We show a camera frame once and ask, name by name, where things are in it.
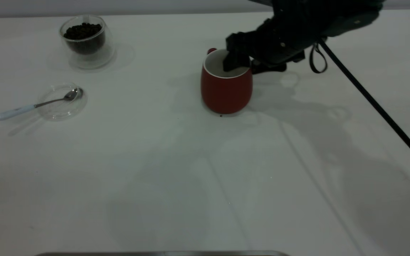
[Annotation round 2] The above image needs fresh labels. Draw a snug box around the thin black cable loop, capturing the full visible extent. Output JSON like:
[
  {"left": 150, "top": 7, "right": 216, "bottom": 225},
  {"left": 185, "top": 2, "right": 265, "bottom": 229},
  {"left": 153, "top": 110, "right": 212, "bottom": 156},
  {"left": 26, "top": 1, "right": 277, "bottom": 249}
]
[{"left": 309, "top": 42, "right": 328, "bottom": 74}]

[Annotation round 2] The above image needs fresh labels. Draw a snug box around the red ceramic cup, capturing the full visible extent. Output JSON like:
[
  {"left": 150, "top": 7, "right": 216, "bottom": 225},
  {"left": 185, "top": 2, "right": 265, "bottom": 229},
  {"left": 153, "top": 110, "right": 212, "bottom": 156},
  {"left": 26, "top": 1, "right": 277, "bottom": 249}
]
[{"left": 201, "top": 48, "right": 253, "bottom": 115}]

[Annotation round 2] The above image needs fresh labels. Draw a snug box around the double-wall glass cup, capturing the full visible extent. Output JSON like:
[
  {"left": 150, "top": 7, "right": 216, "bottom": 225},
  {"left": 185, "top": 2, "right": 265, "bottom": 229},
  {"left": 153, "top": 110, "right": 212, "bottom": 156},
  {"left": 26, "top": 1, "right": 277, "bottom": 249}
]
[{"left": 59, "top": 15, "right": 115, "bottom": 70}]

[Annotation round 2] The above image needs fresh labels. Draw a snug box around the thick black cable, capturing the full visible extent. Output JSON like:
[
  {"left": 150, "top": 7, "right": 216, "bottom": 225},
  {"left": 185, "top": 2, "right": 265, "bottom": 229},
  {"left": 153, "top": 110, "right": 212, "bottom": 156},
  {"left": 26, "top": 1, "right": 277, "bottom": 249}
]
[{"left": 318, "top": 40, "right": 410, "bottom": 175}]

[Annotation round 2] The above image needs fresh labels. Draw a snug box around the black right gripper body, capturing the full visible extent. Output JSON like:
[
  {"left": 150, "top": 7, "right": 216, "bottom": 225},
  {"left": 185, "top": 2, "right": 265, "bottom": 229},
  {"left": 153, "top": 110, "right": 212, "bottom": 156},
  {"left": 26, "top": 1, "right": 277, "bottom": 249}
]
[{"left": 226, "top": 18, "right": 321, "bottom": 65}]

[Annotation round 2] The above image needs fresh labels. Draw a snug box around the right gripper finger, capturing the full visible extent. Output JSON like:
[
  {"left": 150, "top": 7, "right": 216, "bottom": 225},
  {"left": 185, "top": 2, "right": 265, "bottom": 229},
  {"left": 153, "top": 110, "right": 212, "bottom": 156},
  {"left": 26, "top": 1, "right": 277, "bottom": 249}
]
[
  {"left": 251, "top": 61, "right": 287, "bottom": 74},
  {"left": 223, "top": 51, "right": 251, "bottom": 71}
]

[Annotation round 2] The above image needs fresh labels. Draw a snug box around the heap of coffee beans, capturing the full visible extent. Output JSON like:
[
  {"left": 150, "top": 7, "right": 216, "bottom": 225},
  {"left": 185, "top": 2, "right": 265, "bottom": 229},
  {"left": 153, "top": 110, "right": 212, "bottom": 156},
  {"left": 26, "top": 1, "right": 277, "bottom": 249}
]
[{"left": 64, "top": 23, "right": 106, "bottom": 55}]

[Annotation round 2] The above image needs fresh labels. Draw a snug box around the clear glass saucer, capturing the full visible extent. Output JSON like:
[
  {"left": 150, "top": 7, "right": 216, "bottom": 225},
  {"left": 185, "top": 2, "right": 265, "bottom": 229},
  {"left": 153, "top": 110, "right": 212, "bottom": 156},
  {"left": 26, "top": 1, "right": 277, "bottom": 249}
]
[{"left": 36, "top": 82, "right": 88, "bottom": 121}]

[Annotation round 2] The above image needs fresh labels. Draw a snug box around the metal spoon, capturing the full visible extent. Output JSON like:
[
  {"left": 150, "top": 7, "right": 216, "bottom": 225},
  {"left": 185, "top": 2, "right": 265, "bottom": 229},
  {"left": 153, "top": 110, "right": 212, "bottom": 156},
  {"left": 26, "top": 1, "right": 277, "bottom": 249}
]
[{"left": 0, "top": 88, "right": 83, "bottom": 121}]

